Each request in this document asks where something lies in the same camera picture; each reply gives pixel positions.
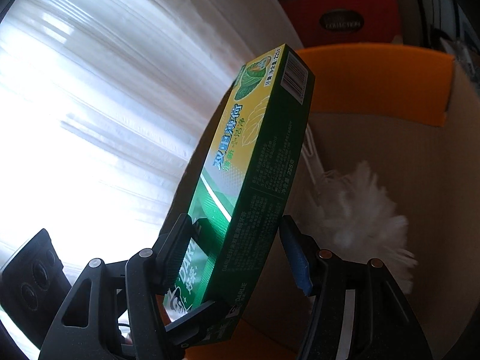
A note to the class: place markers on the red chocolate gift box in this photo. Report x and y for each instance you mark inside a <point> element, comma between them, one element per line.
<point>327,22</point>

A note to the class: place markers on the white sheer curtain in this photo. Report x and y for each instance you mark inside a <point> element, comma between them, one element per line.
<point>103,103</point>

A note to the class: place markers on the green yellow toothpaste box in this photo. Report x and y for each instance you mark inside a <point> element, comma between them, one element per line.
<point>240,195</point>

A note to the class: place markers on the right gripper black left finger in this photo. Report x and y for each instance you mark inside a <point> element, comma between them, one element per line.
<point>111,312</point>

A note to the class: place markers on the orange cardboard box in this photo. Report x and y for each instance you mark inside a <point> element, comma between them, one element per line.
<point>413,115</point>

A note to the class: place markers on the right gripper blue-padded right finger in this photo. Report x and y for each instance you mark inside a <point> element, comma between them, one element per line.
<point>359,310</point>

